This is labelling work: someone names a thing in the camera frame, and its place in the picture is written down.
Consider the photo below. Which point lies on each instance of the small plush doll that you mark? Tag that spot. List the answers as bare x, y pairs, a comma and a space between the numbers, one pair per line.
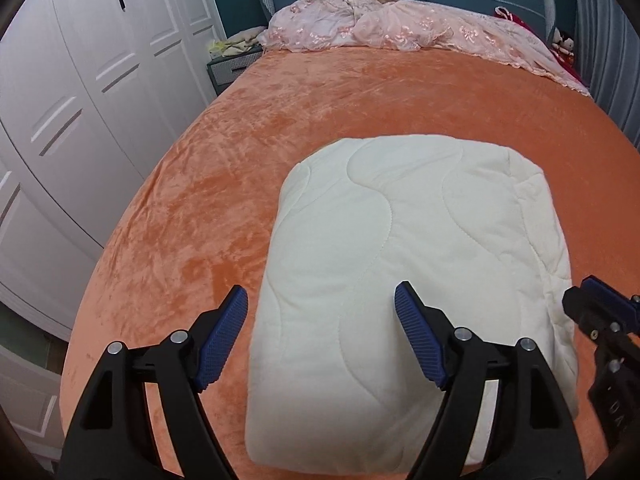
564, 42

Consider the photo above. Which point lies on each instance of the grey pleated curtain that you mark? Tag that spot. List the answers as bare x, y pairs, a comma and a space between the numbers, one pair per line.
610, 45

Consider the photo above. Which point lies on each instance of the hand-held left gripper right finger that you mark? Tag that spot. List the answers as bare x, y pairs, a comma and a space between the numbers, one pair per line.
420, 340

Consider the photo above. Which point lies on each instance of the orange plush bed blanket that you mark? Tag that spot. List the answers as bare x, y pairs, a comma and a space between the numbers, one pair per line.
240, 125

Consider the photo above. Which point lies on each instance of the cream quilted coat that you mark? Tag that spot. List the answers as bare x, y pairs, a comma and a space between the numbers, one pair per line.
410, 260

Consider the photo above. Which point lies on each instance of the grey nightstand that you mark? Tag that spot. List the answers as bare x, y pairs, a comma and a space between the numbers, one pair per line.
230, 72

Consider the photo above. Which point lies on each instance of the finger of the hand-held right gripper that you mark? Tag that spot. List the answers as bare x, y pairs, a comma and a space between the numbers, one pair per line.
582, 315
612, 297

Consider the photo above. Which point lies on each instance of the white panelled door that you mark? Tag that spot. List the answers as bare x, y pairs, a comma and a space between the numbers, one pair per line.
30, 400

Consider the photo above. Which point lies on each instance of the white wardrobe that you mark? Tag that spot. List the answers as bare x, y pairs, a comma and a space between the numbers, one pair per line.
100, 85

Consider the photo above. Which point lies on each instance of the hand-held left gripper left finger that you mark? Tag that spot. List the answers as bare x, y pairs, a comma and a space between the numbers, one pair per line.
225, 340

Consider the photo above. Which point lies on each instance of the pink lace quilt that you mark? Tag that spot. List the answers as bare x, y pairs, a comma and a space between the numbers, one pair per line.
400, 27

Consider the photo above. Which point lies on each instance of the beige cloth pile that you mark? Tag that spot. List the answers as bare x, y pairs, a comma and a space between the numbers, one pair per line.
237, 42

